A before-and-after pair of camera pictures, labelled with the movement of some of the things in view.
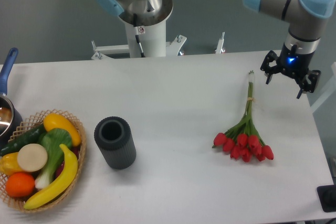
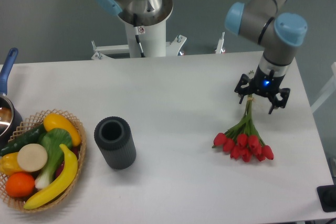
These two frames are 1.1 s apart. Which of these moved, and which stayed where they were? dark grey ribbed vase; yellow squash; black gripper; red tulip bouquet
Moved: black gripper
Stayed: red tulip bouquet; dark grey ribbed vase; yellow squash
